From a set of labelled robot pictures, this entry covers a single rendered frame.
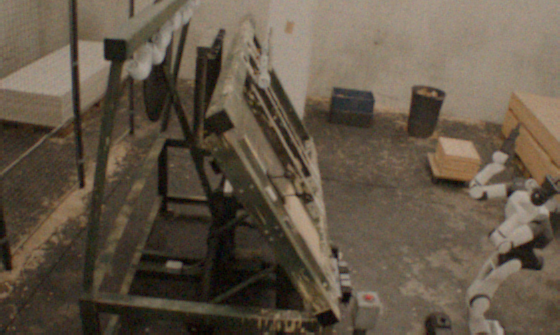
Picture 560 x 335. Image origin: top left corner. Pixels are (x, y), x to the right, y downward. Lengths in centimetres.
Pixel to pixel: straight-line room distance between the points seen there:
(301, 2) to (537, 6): 379
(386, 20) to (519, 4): 206
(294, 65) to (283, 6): 78
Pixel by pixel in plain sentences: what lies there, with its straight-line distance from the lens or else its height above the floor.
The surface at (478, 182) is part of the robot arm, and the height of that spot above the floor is 131.
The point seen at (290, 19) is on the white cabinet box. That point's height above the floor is 147.
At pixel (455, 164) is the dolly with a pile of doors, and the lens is 617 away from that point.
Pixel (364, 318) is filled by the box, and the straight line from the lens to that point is 283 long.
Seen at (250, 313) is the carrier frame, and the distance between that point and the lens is 281.
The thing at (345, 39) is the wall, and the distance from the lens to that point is 810.
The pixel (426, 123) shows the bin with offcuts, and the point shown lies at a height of 24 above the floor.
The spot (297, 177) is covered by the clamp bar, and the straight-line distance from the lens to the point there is 327.
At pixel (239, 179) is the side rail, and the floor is 161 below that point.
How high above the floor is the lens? 272
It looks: 25 degrees down
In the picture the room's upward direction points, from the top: 7 degrees clockwise
